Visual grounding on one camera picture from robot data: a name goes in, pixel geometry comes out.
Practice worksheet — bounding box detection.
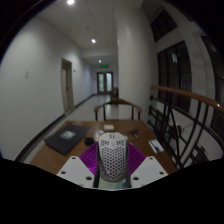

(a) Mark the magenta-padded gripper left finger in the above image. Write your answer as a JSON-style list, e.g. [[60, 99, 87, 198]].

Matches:
[[56, 141, 101, 190]]

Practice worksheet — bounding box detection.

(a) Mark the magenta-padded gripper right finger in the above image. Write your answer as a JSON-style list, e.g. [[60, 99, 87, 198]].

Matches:
[[124, 142, 169, 190]]

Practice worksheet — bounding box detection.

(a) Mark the white perforated computer mouse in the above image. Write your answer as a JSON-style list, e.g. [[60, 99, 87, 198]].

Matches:
[[97, 131, 129, 183]]

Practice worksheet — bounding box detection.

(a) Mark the black closed laptop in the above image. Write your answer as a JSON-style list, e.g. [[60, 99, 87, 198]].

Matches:
[[43, 123, 92, 155]]

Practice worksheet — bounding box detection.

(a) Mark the wooden round-back chair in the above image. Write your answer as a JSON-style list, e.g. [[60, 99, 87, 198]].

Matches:
[[93, 98, 144, 122]]

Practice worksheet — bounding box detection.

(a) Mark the beige side door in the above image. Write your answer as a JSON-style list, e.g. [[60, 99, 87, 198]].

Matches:
[[60, 58, 76, 115]]

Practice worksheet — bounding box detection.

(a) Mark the dark wooden chair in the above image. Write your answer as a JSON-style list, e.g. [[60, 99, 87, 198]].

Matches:
[[110, 87, 120, 100]]

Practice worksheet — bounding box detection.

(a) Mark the wooden-topped black metal railing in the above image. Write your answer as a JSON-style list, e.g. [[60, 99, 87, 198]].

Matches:
[[147, 84, 224, 171]]

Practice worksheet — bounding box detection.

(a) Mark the glazed double door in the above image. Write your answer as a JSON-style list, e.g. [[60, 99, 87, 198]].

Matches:
[[96, 71, 114, 95]]

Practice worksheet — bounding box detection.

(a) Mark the dark-framed window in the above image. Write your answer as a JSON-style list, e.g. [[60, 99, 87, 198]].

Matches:
[[201, 33, 224, 141], [156, 40, 193, 113]]

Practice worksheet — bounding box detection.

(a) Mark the dark transom window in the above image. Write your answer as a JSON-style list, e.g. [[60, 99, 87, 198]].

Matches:
[[150, 8, 179, 43]]

